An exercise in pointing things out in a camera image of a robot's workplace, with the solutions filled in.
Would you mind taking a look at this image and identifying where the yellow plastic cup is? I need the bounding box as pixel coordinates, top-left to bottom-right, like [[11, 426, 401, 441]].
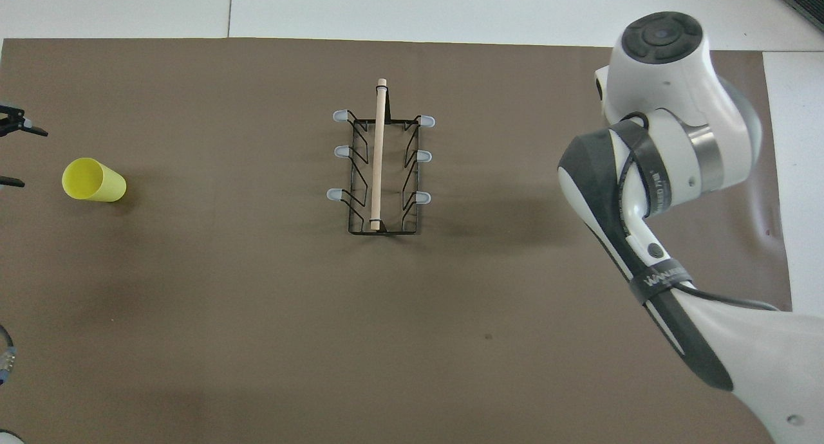
[[62, 158, 127, 203]]

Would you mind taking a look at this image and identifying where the brown table mat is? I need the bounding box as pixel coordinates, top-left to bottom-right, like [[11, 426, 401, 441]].
[[0, 37, 794, 444]]

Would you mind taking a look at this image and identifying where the black wire cup rack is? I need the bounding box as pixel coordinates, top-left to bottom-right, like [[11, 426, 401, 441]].
[[326, 79, 436, 236]]

